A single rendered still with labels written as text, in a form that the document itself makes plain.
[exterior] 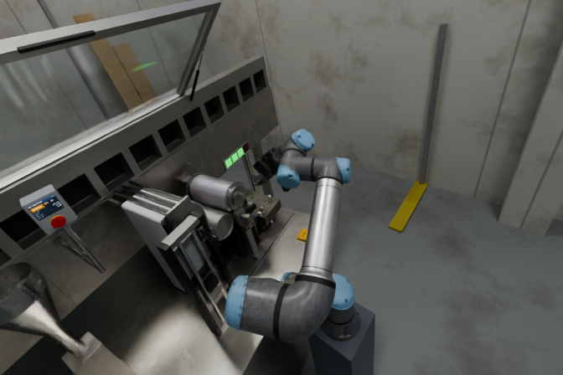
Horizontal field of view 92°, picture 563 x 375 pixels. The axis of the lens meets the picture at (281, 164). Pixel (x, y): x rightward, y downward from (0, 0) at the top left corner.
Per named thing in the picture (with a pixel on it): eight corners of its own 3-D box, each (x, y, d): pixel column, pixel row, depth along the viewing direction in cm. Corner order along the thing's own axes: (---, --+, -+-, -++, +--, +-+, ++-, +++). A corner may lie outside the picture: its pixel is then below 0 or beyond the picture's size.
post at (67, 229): (101, 273, 81) (59, 226, 70) (98, 270, 82) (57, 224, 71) (106, 268, 82) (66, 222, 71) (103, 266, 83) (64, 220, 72)
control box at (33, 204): (49, 238, 67) (21, 209, 61) (44, 228, 71) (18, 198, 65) (80, 221, 70) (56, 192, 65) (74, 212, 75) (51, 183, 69)
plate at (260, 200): (266, 226, 146) (264, 218, 143) (213, 208, 166) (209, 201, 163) (281, 206, 157) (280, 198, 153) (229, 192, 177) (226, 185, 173)
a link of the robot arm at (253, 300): (322, 310, 104) (275, 348, 55) (285, 302, 109) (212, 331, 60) (325, 276, 107) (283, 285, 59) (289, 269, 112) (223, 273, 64)
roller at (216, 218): (220, 245, 121) (212, 227, 114) (182, 229, 134) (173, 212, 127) (236, 226, 129) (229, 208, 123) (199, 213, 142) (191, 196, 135)
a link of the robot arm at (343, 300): (353, 326, 95) (352, 306, 87) (316, 318, 99) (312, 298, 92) (356, 295, 104) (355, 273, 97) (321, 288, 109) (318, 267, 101)
